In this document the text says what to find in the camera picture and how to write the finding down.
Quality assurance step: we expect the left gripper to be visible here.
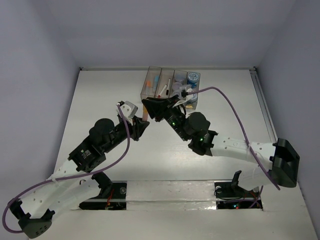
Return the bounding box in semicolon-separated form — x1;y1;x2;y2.
102;115;149;153

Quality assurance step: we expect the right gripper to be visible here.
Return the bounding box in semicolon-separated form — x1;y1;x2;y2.
142;94;190;142

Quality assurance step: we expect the orange highlighter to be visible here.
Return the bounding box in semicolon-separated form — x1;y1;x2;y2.
142;111;149;122

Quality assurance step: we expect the red whiteboard marker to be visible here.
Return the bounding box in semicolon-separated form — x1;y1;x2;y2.
157;84;168;99

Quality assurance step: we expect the black whiteboard marker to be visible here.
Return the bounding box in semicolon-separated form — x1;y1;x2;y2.
165;78;172;96

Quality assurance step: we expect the blue paint jar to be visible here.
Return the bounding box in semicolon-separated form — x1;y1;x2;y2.
187;72;201;88
187;93;198;104

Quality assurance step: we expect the clear pencil-shaped highlighter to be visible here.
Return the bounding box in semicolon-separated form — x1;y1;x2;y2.
146;86;153;96

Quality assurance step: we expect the paperclip jar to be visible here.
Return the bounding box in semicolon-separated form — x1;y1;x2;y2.
172;81;183;91

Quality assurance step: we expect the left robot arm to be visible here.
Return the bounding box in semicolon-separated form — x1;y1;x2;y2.
5;115;150;239

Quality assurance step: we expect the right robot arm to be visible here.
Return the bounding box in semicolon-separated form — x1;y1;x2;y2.
142;96;300;196

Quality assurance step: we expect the transparent drawer bin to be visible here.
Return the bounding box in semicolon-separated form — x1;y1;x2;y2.
186;71;201;110
169;70;188;97
140;66;162;100
154;68;175;99

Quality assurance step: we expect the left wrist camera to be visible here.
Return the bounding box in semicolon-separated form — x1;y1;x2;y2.
116;101;138;122

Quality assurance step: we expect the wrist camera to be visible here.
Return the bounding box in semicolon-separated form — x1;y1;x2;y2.
116;101;138;122
172;85;195;107

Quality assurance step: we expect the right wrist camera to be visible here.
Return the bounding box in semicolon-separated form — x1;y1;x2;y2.
172;85;195;107

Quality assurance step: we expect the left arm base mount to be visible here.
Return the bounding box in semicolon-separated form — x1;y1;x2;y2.
79;172;127;211

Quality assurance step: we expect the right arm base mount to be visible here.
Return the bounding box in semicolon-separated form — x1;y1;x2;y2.
213;170;263;210

